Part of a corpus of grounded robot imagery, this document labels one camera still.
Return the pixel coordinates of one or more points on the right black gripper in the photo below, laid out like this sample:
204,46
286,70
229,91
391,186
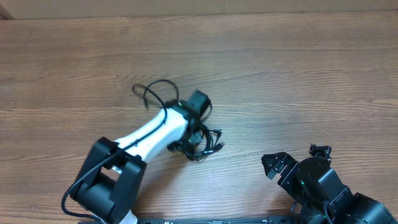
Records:
280,160

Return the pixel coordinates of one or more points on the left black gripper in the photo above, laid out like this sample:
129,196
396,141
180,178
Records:
197,139

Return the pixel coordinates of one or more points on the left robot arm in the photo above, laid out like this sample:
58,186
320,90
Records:
109,179

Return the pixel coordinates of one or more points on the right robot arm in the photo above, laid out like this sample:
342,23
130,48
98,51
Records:
324,198

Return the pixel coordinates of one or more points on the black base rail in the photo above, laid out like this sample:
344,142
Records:
271,219

